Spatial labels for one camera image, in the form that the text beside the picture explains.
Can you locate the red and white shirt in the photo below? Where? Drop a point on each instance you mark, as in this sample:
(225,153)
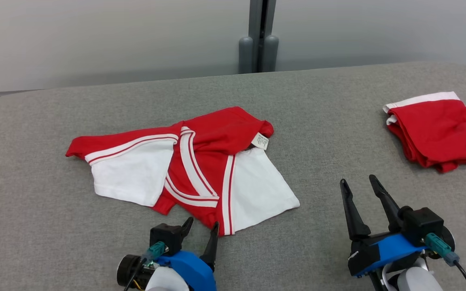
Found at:
(217,133)

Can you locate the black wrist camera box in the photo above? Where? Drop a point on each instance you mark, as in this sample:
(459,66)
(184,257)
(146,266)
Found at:
(166,236)
(423,222)

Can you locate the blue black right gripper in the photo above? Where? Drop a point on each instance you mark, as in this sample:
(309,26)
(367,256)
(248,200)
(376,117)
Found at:
(386,250)

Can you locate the grey fabric work surface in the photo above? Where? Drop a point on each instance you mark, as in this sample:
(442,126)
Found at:
(55,242)

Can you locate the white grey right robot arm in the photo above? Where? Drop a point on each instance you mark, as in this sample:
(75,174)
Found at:
(419,281)

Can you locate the red shorts with white band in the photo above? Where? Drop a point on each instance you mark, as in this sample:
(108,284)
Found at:
(439,129)

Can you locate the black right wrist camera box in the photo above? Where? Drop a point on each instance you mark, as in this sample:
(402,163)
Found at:
(423,222)

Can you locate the grey partition post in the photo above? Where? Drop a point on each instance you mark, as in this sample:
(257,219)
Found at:
(256,24)

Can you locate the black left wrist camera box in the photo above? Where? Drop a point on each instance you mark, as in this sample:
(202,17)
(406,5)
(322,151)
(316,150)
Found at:
(166,236)

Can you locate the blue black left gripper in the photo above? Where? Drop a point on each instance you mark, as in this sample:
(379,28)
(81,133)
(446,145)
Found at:
(192,270)

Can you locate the grey cylindrical post foot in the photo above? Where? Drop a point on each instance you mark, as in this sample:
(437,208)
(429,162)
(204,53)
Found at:
(246,54)
(270,52)

